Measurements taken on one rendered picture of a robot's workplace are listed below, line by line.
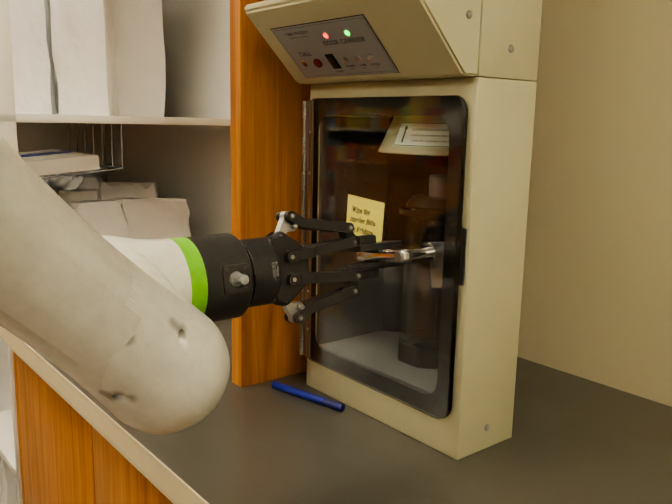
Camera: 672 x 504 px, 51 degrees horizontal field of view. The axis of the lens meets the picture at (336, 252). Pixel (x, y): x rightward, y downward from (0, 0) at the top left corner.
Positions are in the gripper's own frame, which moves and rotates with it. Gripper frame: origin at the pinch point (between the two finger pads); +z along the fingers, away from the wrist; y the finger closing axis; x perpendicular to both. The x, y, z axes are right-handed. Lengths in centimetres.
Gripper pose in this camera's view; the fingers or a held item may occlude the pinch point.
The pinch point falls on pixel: (374, 255)
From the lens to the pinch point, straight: 88.5
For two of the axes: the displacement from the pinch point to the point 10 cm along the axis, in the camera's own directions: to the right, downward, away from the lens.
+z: 7.8, -1.0, 6.2
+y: -0.8, -9.9, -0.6
